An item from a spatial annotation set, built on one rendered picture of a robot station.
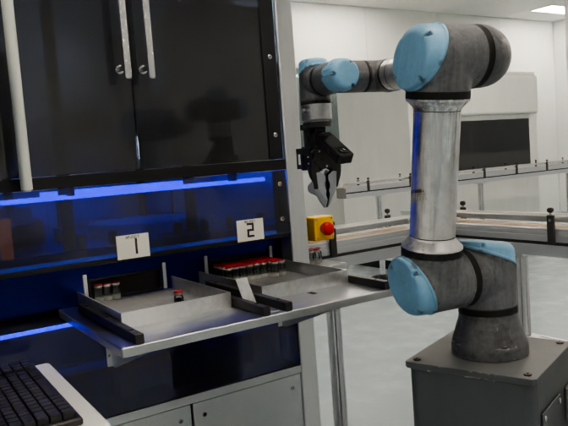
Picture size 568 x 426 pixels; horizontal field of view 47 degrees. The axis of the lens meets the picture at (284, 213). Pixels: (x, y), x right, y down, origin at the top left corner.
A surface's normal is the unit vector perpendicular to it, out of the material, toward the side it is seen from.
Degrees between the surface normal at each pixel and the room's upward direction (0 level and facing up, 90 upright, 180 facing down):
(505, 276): 90
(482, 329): 72
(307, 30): 90
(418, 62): 82
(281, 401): 90
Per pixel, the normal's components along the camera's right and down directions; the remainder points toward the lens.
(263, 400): 0.54, 0.03
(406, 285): -0.90, 0.23
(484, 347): -0.38, -0.20
